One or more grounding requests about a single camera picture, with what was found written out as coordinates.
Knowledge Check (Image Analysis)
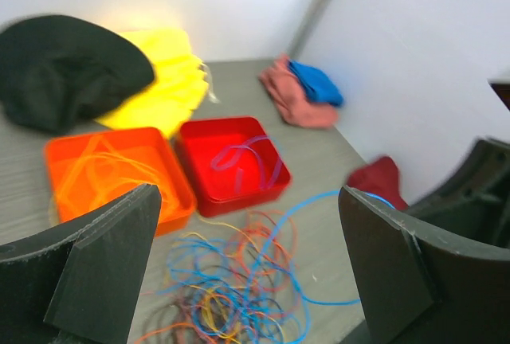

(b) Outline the yellow wire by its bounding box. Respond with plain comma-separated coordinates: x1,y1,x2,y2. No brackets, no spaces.
51,136,180,217

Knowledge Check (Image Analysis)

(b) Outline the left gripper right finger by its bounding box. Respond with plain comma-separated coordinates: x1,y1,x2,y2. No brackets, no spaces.
339,187,509,343

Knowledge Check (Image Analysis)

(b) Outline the tangled wire pile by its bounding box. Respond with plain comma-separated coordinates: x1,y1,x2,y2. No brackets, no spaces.
135,210,362,344

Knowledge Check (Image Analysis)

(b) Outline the blue cloth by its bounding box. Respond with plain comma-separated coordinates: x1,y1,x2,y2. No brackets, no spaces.
288,60,344,108

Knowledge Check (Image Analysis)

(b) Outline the dark red cloth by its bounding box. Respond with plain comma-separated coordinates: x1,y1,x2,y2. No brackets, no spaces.
346,156,408,211

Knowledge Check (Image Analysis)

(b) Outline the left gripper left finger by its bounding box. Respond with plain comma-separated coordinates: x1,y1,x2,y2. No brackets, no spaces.
1,184,162,343

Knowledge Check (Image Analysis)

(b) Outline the black cloth hat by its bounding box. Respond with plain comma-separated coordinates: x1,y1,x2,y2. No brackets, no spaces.
1,14,155,135

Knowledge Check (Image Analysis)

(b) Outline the pink cloth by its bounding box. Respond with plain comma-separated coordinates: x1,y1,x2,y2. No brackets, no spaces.
259,54,339,129

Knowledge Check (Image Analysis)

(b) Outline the red plastic box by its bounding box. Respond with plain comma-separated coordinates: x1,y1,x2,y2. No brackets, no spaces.
175,116,292,217

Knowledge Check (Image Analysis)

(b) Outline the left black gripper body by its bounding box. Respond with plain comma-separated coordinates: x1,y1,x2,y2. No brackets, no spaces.
406,76,510,249

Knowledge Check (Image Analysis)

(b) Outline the orange plastic box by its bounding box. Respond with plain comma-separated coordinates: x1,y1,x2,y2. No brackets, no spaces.
44,127,197,236

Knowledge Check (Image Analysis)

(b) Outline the blue wire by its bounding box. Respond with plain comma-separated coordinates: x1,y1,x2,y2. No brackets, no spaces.
246,190,395,321
210,135,284,194

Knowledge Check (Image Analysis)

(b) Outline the yellow cloth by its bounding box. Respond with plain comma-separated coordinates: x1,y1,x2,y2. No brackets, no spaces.
96,29,210,139

